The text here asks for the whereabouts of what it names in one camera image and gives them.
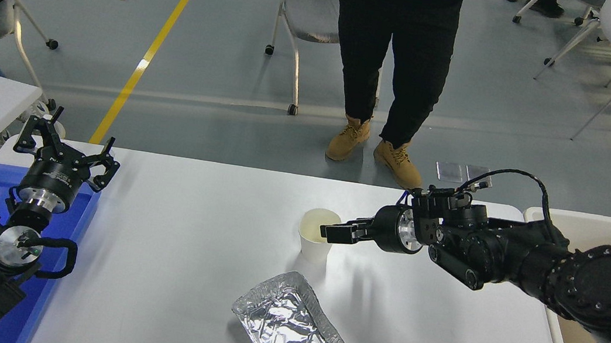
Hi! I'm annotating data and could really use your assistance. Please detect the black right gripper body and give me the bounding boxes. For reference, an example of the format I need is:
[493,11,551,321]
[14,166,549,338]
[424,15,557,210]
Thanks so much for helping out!
[368,202,407,255]

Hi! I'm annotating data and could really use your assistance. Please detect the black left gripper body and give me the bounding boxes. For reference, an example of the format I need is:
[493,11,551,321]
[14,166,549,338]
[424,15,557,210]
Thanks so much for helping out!
[16,148,94,209]

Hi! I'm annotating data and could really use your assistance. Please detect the white paper cup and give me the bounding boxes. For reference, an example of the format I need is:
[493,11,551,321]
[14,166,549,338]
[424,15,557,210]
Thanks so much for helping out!
[294,205,345,266]

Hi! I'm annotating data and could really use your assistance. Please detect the foil tray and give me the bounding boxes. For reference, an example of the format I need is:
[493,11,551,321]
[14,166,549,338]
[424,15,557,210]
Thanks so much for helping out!
[228,263,372,343]

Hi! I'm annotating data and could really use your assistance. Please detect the metal floor plate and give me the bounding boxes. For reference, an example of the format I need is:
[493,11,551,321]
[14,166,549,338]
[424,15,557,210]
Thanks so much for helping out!
[465,164,493,186]
[435,162,465,184]

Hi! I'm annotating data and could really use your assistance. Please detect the grey padded wheeled chair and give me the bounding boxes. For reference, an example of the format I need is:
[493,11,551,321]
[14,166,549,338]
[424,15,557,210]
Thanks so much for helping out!
[247,0,345,121]

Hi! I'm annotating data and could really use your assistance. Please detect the white-legged wheeled chair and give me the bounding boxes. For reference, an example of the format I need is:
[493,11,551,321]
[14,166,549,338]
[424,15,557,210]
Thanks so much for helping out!
[512,0,603,35]

